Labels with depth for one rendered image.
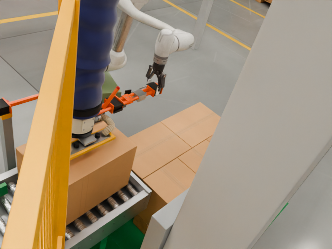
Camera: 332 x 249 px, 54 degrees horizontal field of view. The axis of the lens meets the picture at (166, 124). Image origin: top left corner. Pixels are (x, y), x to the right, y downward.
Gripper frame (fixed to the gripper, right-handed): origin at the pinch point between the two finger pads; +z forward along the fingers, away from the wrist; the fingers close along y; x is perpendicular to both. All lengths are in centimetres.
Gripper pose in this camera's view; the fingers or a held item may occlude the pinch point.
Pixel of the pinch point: (153, 88)
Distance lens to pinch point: 220.2
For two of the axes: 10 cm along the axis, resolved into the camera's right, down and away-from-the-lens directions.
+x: 6.7, -3.4, 6.5
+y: 7.0, 5.7, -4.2
